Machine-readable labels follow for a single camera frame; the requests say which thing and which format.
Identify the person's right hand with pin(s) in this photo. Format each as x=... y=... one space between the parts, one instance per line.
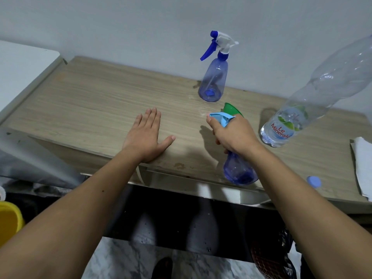
x=238 y=136

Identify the person's left hand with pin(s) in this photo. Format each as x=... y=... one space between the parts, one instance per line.
x=143 y=142

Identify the pink and light blue spray head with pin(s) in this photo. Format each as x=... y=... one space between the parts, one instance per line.
x=223 y=119

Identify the green plastic funnel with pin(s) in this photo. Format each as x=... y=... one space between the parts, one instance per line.
x=232 y=108

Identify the round blue spray bottle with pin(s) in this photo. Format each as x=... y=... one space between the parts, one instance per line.
x=238 y=169

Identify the blue spray bottle body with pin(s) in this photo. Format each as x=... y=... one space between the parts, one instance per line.
x=213 y=81

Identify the light blue bottle cap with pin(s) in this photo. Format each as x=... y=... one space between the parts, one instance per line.
x=314 y=181

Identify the white blue trigger sprayer head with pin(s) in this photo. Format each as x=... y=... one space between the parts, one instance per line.
x=222 y=43

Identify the clear plastic water bottle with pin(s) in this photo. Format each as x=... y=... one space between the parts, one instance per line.
x=334 y=84

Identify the person's right forearm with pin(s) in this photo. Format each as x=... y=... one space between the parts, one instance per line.
x=314 y=217

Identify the person's left forearm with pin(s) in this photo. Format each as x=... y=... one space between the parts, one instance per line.
x=66 y=223

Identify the black trash bin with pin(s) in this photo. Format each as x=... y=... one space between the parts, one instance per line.
x=270 y=258

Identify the stack of white paper sheets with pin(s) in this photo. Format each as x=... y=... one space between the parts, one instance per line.
x=363 y=168

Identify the white side table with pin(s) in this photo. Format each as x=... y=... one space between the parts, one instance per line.
x=20 y=75

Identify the yellow plastic bucket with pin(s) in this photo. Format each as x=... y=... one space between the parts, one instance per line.
x=10 y=220

